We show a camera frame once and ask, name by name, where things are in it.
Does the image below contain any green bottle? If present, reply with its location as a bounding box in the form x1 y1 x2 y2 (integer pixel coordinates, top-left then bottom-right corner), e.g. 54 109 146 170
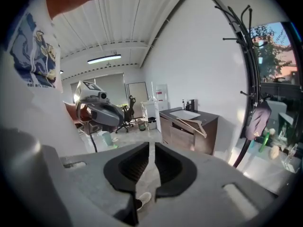
258 131 271 153

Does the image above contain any long ceiling lamp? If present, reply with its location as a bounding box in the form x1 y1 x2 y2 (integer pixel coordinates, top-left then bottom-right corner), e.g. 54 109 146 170
87 54 122 65

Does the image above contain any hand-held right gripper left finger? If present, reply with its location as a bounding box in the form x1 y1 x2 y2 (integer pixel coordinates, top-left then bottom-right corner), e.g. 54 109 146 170
43 141 150 227

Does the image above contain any white sink basin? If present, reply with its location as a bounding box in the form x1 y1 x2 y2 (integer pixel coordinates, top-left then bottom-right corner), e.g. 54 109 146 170
169 109 202 120

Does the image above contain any white framed board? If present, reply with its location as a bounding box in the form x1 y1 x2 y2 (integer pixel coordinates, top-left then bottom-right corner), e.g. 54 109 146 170
126 81 149 119

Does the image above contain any brown vanity cabinet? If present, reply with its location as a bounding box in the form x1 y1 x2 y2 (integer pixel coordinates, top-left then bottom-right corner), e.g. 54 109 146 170
159 106 220 156

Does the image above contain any white storage box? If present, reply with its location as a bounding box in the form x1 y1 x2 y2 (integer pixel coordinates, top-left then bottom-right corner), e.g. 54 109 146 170
147 117 158 131

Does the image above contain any person's left forearm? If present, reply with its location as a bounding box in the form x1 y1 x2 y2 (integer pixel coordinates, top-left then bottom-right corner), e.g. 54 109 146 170
62 100 78 122

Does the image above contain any teal plastic cup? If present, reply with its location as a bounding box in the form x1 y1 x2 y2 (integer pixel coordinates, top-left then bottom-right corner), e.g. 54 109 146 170
101 131 112 147

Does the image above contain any dark garment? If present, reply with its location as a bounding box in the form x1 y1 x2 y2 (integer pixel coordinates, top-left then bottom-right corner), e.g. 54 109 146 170
244 100 272 141

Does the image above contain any white drawer unit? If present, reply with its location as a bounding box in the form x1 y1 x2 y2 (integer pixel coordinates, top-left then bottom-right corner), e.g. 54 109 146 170
140 100 157 123

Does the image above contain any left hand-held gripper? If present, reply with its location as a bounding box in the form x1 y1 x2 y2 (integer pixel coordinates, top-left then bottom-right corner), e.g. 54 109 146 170
74 80 125 128

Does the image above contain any white printed t-shirt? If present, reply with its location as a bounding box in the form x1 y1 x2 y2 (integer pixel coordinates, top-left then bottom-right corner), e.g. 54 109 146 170
0 0 95 156

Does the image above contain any black coat rack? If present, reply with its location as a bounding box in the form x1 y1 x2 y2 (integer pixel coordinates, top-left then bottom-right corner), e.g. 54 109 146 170
214 4 271 169

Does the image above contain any black cable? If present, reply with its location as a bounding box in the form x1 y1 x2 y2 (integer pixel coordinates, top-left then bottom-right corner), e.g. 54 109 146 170
89 133 99 153

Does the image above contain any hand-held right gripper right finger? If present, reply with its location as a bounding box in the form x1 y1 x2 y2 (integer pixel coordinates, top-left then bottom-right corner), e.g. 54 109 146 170
154 142 285 227

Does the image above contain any person's left hand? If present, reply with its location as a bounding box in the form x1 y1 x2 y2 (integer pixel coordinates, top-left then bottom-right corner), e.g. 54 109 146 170
80 104 92 119

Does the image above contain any person's white shoe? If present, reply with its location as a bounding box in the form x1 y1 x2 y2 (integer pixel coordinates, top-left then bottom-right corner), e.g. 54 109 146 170
135 192 152 212

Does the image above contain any black office chair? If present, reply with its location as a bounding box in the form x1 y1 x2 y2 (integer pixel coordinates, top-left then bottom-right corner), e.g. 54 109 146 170
115 95 137 134

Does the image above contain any clear acrylic stand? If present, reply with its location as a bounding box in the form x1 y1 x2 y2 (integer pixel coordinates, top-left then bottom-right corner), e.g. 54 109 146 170
281 143 301 174

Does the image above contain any wooden clothes hanger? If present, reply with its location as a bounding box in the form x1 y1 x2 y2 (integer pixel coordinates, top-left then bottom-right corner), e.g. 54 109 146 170
176 117 208 138

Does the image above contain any beige round object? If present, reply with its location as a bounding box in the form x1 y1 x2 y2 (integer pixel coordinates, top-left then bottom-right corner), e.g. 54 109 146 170
269 145 280 160

